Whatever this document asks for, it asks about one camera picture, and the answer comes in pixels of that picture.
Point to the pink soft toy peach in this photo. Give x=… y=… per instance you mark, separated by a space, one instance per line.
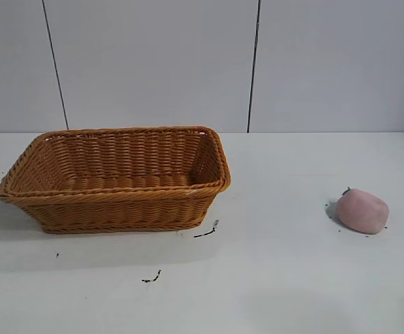
x=361 y=212

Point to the brown woven wicker basket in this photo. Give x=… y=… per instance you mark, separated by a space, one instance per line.
x=118 y=205

